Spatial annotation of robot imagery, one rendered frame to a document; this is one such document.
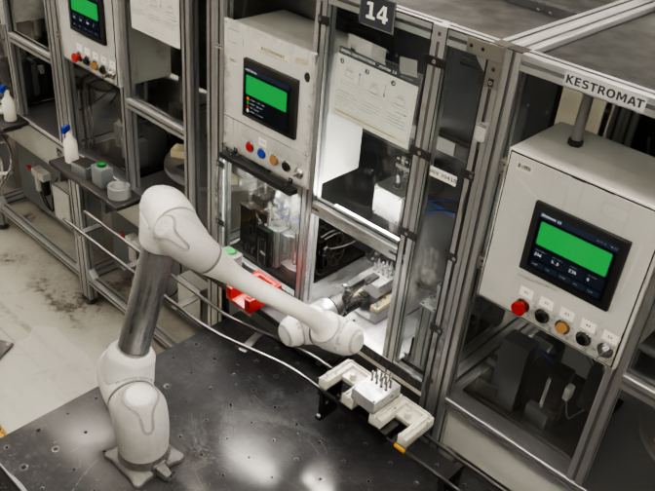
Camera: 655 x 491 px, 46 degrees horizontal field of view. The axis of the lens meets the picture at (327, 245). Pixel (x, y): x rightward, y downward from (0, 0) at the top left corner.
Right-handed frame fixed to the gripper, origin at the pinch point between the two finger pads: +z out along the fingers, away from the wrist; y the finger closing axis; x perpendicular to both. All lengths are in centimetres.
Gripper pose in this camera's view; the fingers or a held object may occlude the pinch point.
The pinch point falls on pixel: (369, 284)
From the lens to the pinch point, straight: 270.4
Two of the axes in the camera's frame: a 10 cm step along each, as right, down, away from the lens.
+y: 0.7, -8.3, -5.6
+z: 6.9, -3.6, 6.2
